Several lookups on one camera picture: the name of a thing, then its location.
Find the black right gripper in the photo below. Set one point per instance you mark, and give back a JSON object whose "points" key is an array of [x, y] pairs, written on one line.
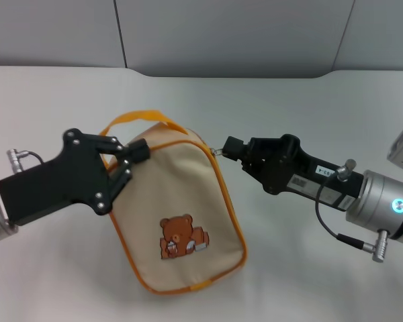
{"points": [[295, 171]]}

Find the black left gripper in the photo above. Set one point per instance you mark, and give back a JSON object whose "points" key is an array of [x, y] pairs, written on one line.
{"points": [[53, 188]]}

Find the metal zipper pull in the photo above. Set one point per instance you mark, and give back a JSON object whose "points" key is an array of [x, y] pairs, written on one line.
{"points": [[217, 151]]}

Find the beige food bag orange trim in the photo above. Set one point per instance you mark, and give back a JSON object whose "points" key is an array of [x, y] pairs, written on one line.
{"points": [[181, 201]]}

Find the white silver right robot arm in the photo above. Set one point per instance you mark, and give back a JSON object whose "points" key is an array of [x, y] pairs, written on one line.
{"points": [[379, 204]]}

